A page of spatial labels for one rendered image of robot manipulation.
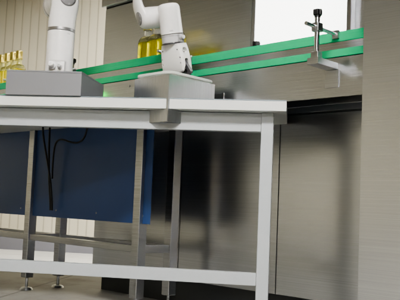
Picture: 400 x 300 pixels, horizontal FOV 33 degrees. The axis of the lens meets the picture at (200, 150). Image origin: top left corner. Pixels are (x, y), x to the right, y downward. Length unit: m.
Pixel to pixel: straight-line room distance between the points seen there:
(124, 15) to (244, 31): 0.79
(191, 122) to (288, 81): 0.35
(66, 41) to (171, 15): 0.38
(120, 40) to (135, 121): 1.01
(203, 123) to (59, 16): 0.63
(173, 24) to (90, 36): 3.24
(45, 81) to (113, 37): 1.00
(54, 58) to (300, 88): 0.84
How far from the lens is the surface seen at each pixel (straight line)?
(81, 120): 2.29
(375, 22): 1.89
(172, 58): 2.29
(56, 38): 2.38
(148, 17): 2.33
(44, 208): 3.04
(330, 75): 2.12
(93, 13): 5.54
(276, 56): 2.29
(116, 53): 3.21
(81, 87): 2.27
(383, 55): 1.86
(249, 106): 2.15
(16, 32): 5.72
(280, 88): 2.23
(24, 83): 2.33
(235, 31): 2.65
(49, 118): 2.33
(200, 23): 2.80
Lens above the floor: 0.41
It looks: 5 degrees up
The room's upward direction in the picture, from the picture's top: 2 degrees clockwise
